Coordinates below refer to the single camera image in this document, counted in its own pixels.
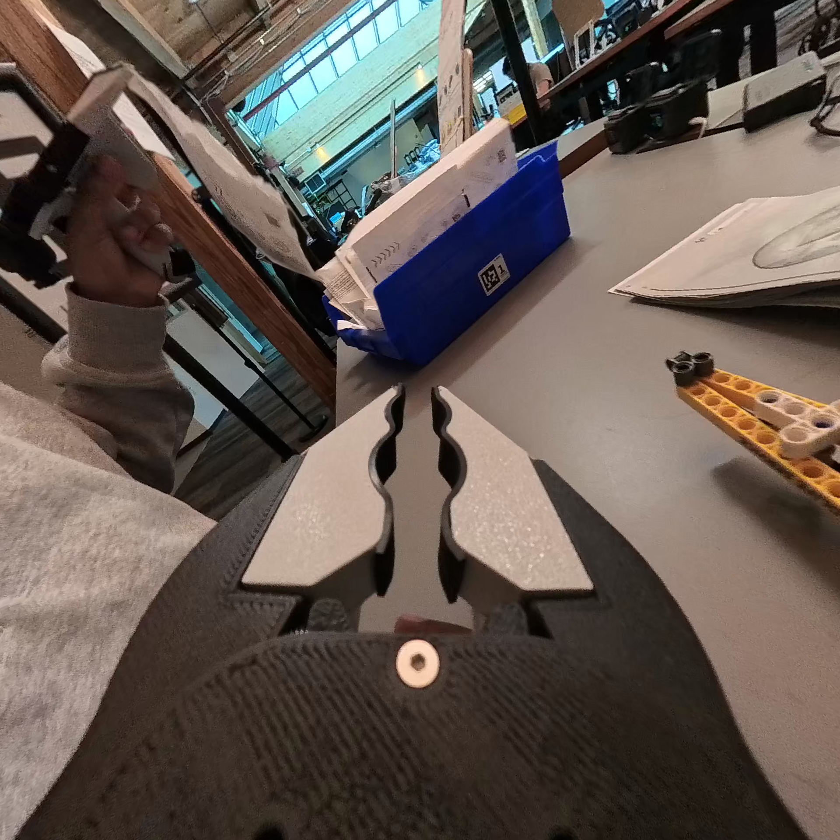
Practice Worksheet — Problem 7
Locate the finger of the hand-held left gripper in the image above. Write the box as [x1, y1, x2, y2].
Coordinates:
[66, 64, 161, 193]

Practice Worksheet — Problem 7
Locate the black pole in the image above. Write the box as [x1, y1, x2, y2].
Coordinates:
[489, 0, 547, 147]

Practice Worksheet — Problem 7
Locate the lego instruction booklet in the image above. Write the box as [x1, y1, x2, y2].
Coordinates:
[609, 187, 840, 308]

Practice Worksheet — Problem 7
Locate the wooden post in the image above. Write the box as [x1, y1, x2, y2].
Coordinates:
[0, 0, 337, 409]

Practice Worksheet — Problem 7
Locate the printed white paper bag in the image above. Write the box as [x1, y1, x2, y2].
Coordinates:
[128, 66, 317, 280]

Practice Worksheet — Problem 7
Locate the black power adapter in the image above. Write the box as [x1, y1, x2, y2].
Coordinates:
[742, 52, 828, 132]

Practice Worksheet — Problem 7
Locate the blue plastic bin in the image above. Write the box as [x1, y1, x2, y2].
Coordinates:
[322, 141, 571, 365]

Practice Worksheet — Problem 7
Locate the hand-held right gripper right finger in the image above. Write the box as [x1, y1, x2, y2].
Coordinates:
[431, 386, 595, 614]

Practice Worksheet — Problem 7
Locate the partly built lego model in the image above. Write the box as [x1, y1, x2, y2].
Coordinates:
[666, 351, 840, 513]

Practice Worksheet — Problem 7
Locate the person's left hand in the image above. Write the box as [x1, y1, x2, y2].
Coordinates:
[66, 161, 175, 308]

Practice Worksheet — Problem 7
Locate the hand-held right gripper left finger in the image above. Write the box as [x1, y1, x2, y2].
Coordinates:
[241, 384, 406, 614]

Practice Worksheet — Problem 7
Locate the black battery charger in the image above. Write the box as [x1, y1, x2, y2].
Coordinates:
[646, 82, 710, 140]
[604, 105, 651, 155]

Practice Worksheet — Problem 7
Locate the propped board with printed sheet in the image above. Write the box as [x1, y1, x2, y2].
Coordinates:
[436, 0, 475, 152]

